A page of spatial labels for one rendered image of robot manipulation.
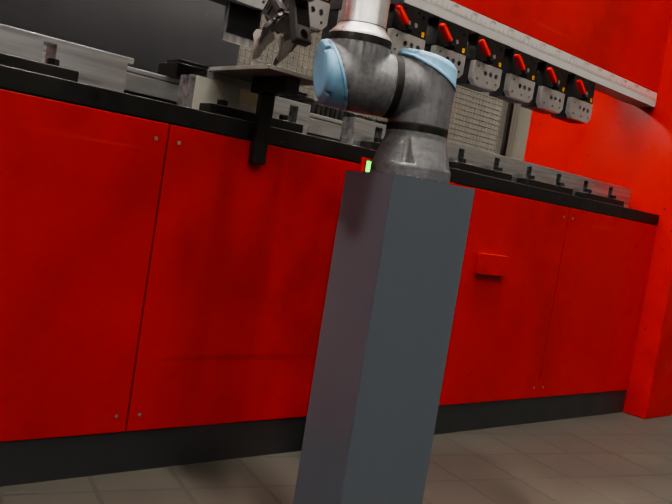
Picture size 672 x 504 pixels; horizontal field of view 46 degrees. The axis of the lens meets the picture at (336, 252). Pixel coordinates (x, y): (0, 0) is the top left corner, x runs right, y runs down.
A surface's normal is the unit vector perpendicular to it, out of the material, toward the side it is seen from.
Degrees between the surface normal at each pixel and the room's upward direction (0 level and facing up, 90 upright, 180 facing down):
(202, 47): 90
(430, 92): 91
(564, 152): 90
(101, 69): 90
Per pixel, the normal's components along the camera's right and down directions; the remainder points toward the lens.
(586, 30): 0.65, 0.15
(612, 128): -0.74, -0.07
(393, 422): 0.45, 0.13
